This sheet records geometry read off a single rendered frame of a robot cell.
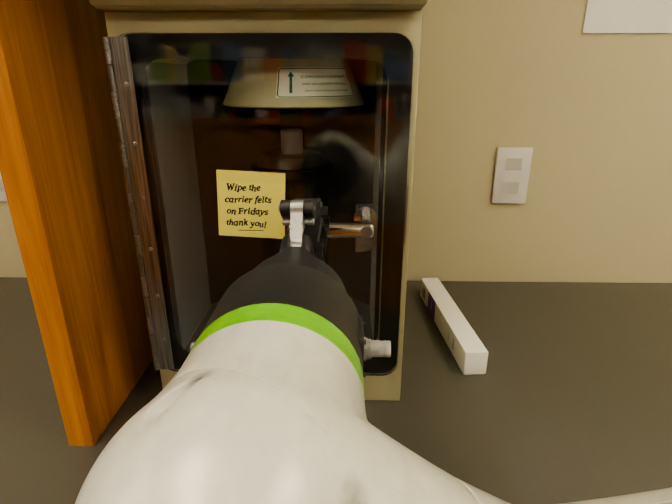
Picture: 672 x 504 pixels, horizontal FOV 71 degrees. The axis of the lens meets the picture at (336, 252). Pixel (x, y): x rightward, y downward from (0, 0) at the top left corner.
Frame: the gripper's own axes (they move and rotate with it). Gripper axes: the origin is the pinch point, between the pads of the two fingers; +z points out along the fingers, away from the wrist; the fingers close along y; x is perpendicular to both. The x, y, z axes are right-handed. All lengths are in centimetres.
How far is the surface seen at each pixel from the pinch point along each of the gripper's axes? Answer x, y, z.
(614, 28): -52, 23, 49
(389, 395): -9.3, -25.1, 5.6
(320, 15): -0.9, 20.6, 5.6
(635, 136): -60, 3, 49
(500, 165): -34, -2, 48
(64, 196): 26.1, 3.3, 0.8
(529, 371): -30.6, -26.2, 13.0
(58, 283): 26.1, -4.9, -3.2
